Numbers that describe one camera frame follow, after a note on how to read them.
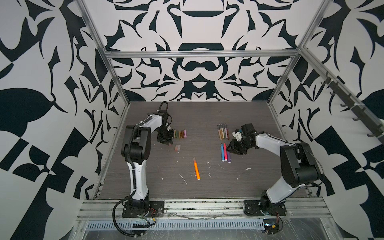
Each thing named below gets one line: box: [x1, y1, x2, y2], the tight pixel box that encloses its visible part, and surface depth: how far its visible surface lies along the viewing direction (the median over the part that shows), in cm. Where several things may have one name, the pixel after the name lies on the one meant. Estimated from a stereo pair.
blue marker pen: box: [221, 143, 225, 162], surface depth 94 cm
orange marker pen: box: [193, 157, 201, 181], surface depth 88 cm
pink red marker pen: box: [223, 142, 228, 161], surface depth 95 cm
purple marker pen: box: [227, 151, 232, 164], surface depth 93 cm
